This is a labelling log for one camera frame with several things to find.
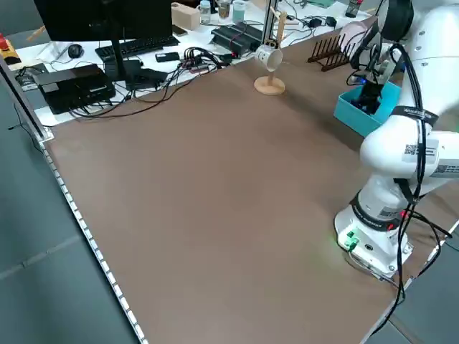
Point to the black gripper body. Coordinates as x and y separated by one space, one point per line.
371 93

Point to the pale pink round plate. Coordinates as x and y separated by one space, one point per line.
353 30

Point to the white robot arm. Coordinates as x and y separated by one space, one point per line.
394 154

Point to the cyan plastic box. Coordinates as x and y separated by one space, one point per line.
353 116

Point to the dark wooden dish rack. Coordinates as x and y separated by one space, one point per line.
328 61

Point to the wooden mug stand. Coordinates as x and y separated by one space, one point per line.
269 86

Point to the black box device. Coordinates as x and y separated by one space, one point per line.
71 89

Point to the black power adapter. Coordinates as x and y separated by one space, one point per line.
331 21
315 23

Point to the black ribbed metal device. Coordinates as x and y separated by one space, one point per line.
236 37

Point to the teal cup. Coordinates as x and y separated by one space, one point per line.
238 10

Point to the glass jar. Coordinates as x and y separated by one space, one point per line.
224 9

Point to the usb hub with plugs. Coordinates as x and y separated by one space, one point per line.
195 66

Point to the clear plastic bottle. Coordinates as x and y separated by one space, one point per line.
205 10

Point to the light wooden block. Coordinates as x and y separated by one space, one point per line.
186 16

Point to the black smartphone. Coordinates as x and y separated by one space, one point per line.
166 56

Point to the black keyboard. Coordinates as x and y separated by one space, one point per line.
143 44

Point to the black computer monitor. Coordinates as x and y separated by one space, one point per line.
104 18

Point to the black computer mouse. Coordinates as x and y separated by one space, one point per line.
75 51

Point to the red emergency stop button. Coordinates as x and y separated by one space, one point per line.
7 48

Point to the aluminium profile post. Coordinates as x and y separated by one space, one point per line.
269 21

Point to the aluminium frame rail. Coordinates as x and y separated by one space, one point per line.
27 104

